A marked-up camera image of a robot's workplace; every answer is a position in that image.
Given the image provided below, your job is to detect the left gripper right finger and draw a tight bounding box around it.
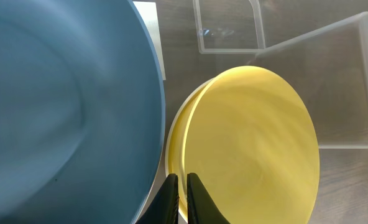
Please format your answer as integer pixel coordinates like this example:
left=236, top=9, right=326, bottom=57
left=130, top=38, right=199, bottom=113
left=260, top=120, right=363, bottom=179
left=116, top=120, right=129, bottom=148
left=187, top=173, right=229, bottom=224

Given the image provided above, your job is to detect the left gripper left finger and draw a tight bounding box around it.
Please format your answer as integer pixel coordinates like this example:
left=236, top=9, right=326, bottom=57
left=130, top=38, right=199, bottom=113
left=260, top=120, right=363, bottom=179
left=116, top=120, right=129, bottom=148
left=136, top=174, right=179, bottom=224

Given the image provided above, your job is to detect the yellow small bowl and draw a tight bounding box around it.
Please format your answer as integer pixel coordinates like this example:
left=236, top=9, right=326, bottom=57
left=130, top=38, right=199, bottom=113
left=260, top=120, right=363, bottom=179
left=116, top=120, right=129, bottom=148
left=180, top=66, right=320, bottom=224

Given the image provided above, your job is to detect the dark blue bowl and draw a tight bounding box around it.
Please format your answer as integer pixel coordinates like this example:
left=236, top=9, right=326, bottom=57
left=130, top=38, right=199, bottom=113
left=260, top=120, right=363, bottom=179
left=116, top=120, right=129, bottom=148
left=0, top=0, right=165, bottom=223

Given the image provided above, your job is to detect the white label in bin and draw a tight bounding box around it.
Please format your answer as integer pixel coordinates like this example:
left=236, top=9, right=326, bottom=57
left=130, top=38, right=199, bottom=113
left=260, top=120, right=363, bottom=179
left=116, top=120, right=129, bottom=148
left=133, top=1, right=166, bottom=80

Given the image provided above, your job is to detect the clear plastic storage bin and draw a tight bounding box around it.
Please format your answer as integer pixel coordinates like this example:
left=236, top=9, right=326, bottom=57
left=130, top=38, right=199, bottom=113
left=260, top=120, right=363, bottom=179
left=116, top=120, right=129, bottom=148
left=142, top=0, right=368, bottom=223

